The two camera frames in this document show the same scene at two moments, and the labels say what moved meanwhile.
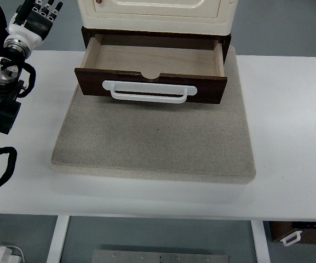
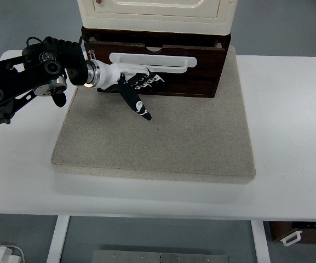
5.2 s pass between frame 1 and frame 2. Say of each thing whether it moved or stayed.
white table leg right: stayed
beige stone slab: stayed
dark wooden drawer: moved
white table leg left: stayed
